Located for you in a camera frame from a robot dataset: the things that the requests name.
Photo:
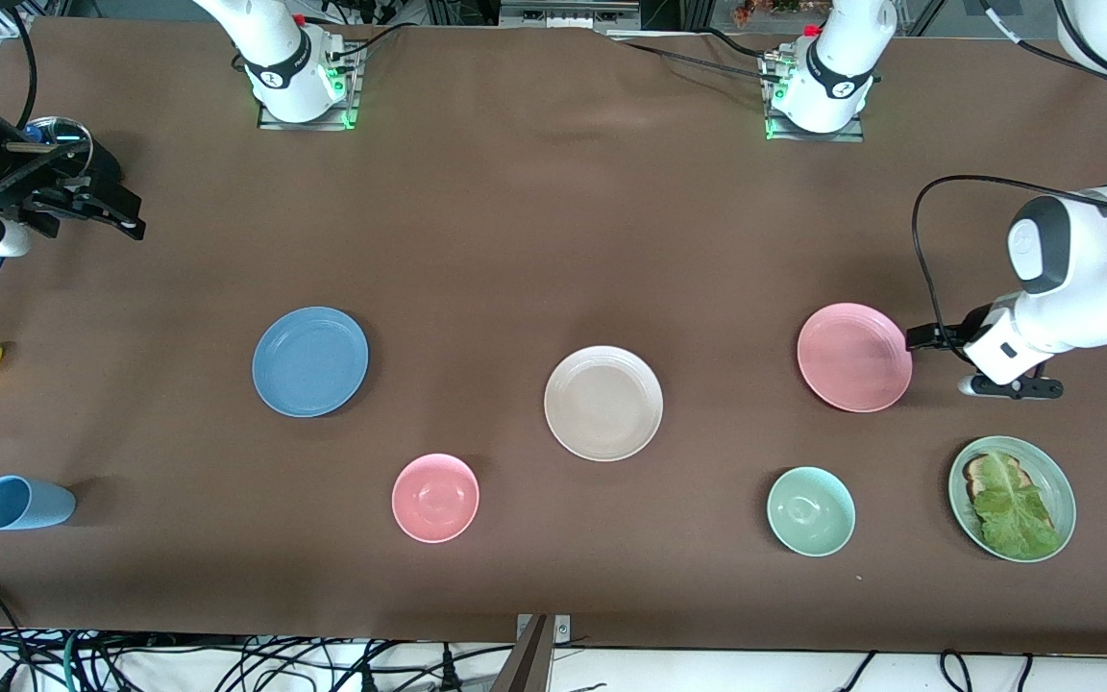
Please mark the pink shallow bowl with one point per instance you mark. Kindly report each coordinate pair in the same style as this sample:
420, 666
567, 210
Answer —
851, 358

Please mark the blue plastic cup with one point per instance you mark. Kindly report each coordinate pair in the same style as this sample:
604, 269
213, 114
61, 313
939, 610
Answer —
30, 505

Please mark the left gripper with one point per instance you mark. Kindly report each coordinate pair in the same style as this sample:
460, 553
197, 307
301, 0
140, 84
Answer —
946, 336

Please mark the beige shallow bowl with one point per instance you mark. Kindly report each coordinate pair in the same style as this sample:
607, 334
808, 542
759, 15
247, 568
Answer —
603, 404

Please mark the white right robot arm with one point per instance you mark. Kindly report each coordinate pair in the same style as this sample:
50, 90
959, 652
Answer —
280, 58

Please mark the toasted bread slice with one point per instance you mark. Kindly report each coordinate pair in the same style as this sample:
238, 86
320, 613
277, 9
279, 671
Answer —
974, 473

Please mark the blue shallow bowl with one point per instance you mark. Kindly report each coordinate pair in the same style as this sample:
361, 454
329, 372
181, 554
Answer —
310, 362

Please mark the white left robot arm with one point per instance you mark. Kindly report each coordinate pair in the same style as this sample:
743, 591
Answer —
1082, 259

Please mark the green lettuce leaf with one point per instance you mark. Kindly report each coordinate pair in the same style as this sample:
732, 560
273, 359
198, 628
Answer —
1015, 519

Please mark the green plate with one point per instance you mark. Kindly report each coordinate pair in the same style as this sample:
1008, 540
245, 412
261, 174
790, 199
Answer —
1044, 471

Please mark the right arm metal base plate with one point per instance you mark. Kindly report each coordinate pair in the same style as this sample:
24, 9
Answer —
347, 108

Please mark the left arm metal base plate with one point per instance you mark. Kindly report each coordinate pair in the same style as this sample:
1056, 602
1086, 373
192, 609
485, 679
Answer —
851, 132

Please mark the small pink deep bowl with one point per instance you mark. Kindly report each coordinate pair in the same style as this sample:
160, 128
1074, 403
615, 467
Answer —
435, 498

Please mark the dark metal stand bar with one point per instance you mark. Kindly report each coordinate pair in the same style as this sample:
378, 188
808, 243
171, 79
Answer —
525, 668

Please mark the glass saucepan lid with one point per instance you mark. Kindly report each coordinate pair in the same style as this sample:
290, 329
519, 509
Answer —
59, 130

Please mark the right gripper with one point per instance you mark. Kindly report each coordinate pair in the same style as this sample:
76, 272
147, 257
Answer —
92, 170

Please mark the silver table edge bracket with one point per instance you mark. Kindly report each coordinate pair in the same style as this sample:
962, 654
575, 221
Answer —
561, 630

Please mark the small green deep bowl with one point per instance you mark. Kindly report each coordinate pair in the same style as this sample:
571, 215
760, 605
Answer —
811, 511

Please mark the aluminium frame rail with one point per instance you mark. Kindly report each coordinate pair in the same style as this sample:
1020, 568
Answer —
568, 14

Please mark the dark blue saucepan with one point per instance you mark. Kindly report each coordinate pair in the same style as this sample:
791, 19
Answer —
102, 168

